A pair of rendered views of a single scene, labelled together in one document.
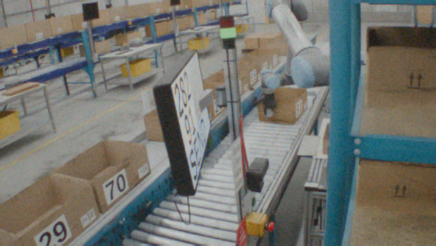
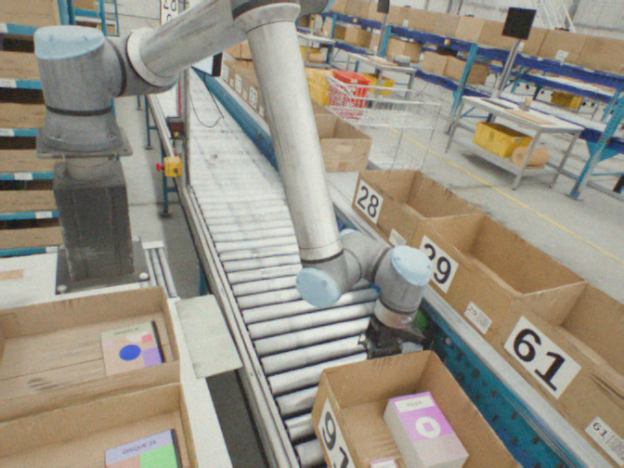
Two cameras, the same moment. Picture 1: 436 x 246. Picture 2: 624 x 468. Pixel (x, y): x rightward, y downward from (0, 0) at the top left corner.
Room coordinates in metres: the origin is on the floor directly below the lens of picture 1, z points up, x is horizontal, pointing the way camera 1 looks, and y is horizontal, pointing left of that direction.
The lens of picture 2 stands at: (2.67, -1.10, 1.60)
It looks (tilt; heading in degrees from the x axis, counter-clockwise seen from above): 31 degrees down; 125
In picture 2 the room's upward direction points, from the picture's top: 10 degrees clockwise
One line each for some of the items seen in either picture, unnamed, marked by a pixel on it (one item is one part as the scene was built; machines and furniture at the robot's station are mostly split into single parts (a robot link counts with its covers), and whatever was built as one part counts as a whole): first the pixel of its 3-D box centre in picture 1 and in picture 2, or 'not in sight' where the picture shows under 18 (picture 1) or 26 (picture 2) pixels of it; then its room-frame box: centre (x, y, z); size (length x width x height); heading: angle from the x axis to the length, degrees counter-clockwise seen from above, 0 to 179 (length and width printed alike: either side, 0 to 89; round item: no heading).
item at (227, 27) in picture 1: (227, 27); not in sight; (1.17, -0.06, 1.62); 0.05 x 0.05 x 0.06
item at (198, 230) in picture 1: (191, 229); (241, 188); (1.31, 0.17, 0.72); 0.52 x 0.05 x 0.05; 64
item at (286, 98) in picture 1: (283, 104); (413, 461); (2.63, -0.54, 0.83); 0.39 x 0.29 x 0.17; 149
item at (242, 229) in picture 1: (244, 231); not in sight; (1.10, -0.06, 0.85); 0.16 x 0.01 x 0.13; 154
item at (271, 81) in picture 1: (272, 81); (358, 256); (2.33, -0.41, 1.12); 0.12 x 0.12 x 0.09; 5
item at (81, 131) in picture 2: not in sight; (82, 121); (1.54, -0.64, 1.22); 0.19 x 0.19 x 0.10
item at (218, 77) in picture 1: (224, 86); (608, 369); (2.87, -0.09, 0.96); 0.39 x 0.29 x 0.17; 154
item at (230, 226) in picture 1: (198, 221); (244, 193); (1.36, 0.14, 0.72); 0.52 x 0.05 x 0.05; 64
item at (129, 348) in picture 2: not in sight; (133, 353); (1.96, -0.77, 0.76); 0.19 x 0.14 x 0.02; 159
